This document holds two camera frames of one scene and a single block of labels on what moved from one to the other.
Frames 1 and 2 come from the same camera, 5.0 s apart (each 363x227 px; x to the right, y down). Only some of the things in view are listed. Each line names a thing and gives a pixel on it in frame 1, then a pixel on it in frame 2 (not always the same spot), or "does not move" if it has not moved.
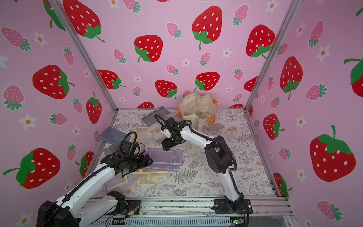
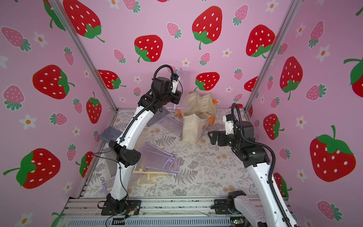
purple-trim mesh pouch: (170, 160) -> (185, 78)
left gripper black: (143, 163) -> (176, 95)
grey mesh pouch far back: (150, 119) does not move
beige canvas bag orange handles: (200, 110) does not move
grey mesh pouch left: (113, 135) does not move
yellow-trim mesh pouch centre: (148, 178) does not move
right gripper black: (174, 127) -> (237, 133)
